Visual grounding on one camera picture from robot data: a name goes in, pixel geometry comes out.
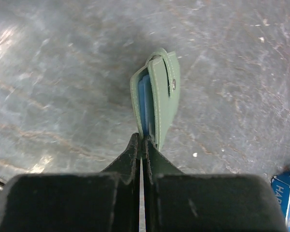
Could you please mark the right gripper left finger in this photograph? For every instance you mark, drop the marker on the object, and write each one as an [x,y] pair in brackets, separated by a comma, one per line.
[107,201]

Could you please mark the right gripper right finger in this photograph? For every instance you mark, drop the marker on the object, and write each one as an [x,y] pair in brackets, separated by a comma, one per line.
[179,202]

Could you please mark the blue razor package box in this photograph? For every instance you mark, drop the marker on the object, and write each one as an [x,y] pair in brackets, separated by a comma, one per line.
[281,186]

